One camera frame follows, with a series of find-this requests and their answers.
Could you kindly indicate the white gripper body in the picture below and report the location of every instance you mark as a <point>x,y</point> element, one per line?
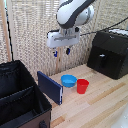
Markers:
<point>63,39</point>

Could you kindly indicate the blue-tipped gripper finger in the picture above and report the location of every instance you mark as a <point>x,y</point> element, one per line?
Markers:
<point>68,51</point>
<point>55,53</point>

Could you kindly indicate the blue bowl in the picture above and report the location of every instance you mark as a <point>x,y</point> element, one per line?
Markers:
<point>68,80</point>

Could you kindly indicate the red plastic cup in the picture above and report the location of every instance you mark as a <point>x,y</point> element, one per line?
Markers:
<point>82,86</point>

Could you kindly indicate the black chest box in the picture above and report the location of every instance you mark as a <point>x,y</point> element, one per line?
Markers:
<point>110,53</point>

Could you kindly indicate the woven bamboo screen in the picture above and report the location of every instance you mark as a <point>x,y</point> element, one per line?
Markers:
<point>43,36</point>

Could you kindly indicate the dark blue book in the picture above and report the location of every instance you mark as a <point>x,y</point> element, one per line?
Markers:
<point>50,88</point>

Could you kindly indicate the black fabric storage bin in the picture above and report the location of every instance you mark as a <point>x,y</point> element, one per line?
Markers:
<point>20,96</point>

